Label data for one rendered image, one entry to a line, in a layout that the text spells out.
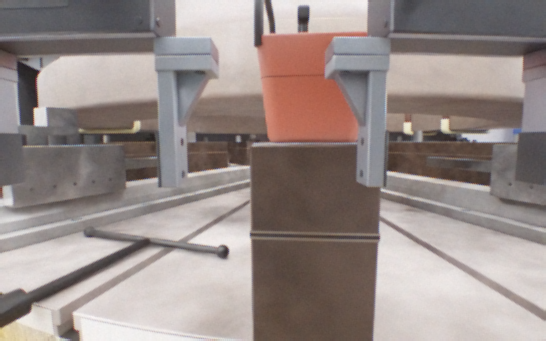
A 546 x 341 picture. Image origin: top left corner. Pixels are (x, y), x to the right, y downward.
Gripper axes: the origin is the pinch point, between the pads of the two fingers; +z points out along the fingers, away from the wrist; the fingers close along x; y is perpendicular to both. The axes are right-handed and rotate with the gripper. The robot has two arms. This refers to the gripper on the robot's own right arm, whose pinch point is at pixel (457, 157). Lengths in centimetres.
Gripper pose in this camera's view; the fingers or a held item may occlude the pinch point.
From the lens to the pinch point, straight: 25.2
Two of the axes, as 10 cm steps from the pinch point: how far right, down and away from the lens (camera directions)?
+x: 10.0, 0.0, 0.1
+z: 0.0, 9.9, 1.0
